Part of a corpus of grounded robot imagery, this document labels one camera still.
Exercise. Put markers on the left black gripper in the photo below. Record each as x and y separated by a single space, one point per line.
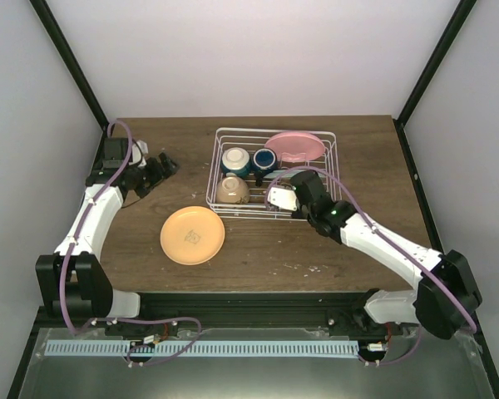
158 175

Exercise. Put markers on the mint green flower plate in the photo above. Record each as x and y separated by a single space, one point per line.
282 174

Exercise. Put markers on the cream shallow bowl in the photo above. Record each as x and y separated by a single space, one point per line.
232 190

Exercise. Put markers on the cream and blue bowl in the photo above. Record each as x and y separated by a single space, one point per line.
236 160

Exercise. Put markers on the pink plate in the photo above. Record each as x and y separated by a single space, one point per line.
296 146

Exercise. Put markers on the dark blue mug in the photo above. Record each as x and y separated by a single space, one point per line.
264 161

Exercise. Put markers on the orange plate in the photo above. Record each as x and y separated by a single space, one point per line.
192 235

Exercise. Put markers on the white wire dish rack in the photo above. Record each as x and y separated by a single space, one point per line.
251 168

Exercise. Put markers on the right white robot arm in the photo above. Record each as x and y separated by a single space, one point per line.
443 294

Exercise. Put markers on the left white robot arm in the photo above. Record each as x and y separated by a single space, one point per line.
71 279

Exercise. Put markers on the metal front sheet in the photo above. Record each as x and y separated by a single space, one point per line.
420 366

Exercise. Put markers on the light blue slotted strip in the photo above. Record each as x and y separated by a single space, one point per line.
114 348

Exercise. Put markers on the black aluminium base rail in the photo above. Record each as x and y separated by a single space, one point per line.
341 313

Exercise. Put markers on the left black frame post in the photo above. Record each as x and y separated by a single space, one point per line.
55 33

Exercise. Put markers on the black frame post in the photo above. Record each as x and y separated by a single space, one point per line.
55 33
444 44

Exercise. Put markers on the right black frame post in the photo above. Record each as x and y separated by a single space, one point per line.
444 44

